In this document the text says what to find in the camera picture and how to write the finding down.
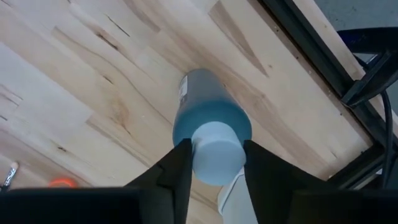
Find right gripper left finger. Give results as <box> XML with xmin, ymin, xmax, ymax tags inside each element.
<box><xmin>124</xmin><ymin>138</ymin><xmax>193</xmax><ymax>224</ymax></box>

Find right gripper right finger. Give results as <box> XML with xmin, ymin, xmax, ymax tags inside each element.
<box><xmin>243</xmin><ymin>139</ymin><xmax>330</xmax><ymax>224</ymax></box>

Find dark teal paint bottle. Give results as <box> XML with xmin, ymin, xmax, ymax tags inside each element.
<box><xmin>172</xmin><ymin>68</ymin><xmax>252</xmax><ymax>187</ymax></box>

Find red-handled scissors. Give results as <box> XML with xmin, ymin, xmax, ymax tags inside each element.
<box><xmin>48</xmin><ymin>176</ymin><xmax>78</xmax><ymax>189</ymax></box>

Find slim silver-ferrule paintbrush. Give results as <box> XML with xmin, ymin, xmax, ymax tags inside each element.
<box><xmin>0</xmin><ymin>161</ymin><xmax>20</xmax><ymax>192</ymax></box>

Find thin black cable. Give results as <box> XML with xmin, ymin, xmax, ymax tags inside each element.
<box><xmin>379</xmin><ymin>90</ymin><xmax>395</xmax><ymax>189</ymax></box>

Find black aluminium table frame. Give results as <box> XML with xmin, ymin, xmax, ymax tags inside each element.
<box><xmin>257</xmin><ymin>0</ymin><xmax>398</xmax><ymax>190</ymax></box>

